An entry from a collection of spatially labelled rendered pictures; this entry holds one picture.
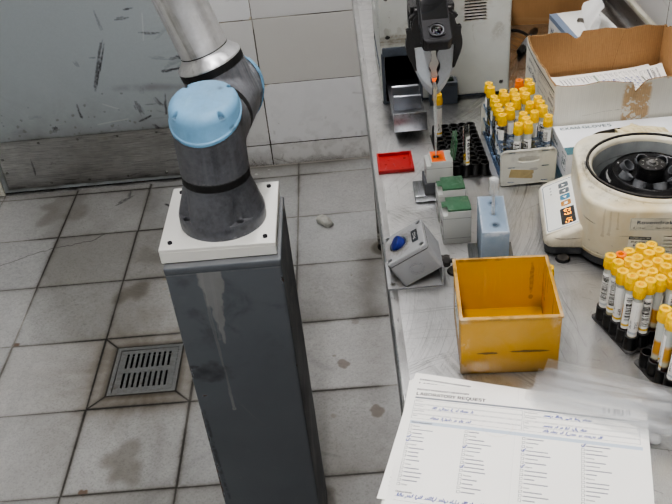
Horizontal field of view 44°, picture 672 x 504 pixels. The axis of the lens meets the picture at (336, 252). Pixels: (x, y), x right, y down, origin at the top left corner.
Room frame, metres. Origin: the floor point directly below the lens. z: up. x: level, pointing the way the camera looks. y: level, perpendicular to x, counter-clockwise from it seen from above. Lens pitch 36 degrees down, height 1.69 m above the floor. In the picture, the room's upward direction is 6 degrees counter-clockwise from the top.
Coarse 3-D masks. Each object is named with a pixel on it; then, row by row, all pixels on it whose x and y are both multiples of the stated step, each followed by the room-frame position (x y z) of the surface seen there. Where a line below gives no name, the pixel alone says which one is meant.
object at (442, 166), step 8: (432, 152) 1.29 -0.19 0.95; (440, 152) 1.28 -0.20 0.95; (448, 152) 1.28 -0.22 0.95; (424, 160) 1.28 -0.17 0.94; (432, 160) 1.26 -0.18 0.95; (440, 160) 1.26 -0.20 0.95; (448, 160) 1.25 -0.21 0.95; (424, 168) 1.29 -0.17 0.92; (432, 168) 1.25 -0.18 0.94; (440, 168) 1.25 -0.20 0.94; (448, 168) 1.25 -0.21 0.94; (432, 176) 1.25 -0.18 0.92; (440, 176) 1.25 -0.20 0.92; (448, 176) 1.25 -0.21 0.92
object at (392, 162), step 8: (392, 152) 1.42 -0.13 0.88; (400, 152) 1.42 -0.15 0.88; (408, 152) 1.42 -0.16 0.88; (384, 160) 1.41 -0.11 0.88; (392, 160) 1.40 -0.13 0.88; (400, 160) 1.40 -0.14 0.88; (408, 160) 1.40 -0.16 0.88; (384, 168) 1.38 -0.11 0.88; (392, 168) 1.37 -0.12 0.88; (400, 168) 1.36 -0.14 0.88; (408, 168) 1.36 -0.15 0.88
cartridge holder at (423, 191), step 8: (424, 176) 1.28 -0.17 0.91; (416, 184) 1.29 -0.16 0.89; (424, 184) 1.25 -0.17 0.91; (432, 184) 1.25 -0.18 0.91; (416, 192) 1.26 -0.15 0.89; (424, 192) 1.26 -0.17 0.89; (432, 192) 1.25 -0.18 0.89; (416, 200) 1.25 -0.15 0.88; (424, 200) 1.25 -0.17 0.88; (432, 200) 1.24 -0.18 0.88
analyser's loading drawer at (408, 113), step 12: (396, 84) 1.66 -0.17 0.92; (408, 84) 1.65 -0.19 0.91; (396, 96) 1.54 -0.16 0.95; (408, 96) 1.53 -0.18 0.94; (420, 96) 1.53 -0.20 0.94; (396, 108) 1.54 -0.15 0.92; (408, 108) 1.53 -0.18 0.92; (420, 108) 1.53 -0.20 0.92; (396, 120) 1.48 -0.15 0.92; (408, 120) 1.48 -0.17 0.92; (420, 120) 1.48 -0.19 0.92
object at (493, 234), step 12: (480, 204) 1.07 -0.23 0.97; (504, 204) 1.06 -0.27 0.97; (480, 216) 1.04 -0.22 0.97; (492, 216) 1.03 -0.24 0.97; (504, 216) 1.03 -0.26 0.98; (480, 228) 1.03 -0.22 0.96; (492, 228) 1.00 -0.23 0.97; (504, 228) 1.00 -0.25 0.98; (480, 240) 1.02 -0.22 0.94; (492, 240) 0.99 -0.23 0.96; (504, 240) 0.99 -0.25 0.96; (468, 252) 1.07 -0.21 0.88; (480, 252) 1.02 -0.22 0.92; (492, 252) 0.99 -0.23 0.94; (504, 252) 0.99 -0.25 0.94
